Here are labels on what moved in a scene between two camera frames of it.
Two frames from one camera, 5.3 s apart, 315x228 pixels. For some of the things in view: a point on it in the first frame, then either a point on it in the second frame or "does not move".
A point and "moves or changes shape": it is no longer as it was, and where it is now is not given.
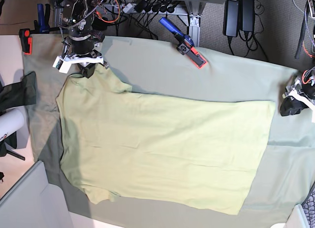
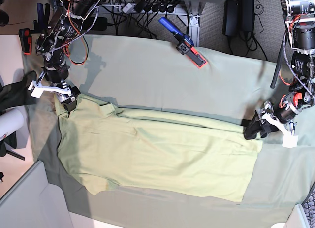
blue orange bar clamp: (185, 47) does not move
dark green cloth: (19, 94) does not move
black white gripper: (84, 51) to (66, 94)
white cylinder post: (11, 121) does not move
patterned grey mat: (308, 206) does not move
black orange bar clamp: (42, 27) does not move
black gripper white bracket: (303, 88) to (269, 122)
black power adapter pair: (238, 15) does not move
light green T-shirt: (192, 152) moves or changes shape
